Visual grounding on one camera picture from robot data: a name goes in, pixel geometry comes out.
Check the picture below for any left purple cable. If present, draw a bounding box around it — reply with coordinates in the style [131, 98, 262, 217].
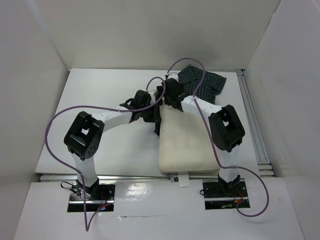
[44, 76, 168, 232]

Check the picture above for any cream white pillow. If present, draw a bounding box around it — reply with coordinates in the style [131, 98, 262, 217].
[158, 105, 220, 173]

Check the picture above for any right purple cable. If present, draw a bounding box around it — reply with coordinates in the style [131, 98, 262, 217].
[165, 57, 270, 218]

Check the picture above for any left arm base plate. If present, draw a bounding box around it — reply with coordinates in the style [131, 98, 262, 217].
[60, 181, 116, 213]

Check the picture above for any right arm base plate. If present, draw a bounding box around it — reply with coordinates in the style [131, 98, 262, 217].
[199, 180, 251, 210]

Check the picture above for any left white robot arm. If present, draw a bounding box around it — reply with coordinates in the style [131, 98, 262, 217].
[64, 90, 162, 200]

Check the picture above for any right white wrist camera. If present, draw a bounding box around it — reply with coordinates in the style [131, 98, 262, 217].
[165, 71, 179, 82]

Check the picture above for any purple cable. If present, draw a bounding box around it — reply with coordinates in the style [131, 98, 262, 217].
[165, 57, 270, 218]
[44, 76, 168, 232]

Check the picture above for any dark checkered pillowcase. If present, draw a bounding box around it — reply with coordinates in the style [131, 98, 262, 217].
[177, 65, 227, 104]

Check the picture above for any aluminium front rail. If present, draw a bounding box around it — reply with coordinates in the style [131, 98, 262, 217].
[39, 174, 218, 182]

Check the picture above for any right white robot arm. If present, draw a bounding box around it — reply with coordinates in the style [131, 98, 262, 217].
[155, 78, 246, 196]

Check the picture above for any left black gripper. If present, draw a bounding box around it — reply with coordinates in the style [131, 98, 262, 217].
[139, 102, 162, 123]

